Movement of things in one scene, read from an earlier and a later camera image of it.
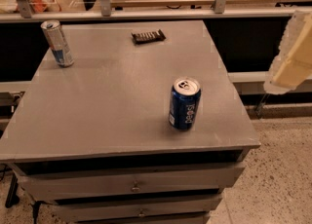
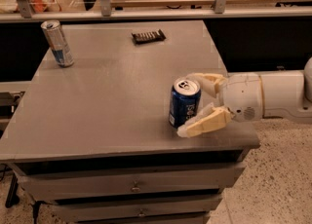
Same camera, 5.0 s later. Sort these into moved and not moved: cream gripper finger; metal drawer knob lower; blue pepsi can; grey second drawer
Moved: cream gripper finger
Not moved: blue pepsi can; metal drawer knob lower; grey second drawer
